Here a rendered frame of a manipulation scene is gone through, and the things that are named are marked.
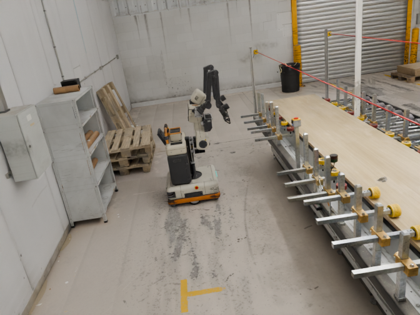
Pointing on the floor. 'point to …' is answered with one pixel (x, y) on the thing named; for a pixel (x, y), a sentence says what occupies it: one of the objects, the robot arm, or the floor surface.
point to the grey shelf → (77, 153)
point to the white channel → (358, 56)
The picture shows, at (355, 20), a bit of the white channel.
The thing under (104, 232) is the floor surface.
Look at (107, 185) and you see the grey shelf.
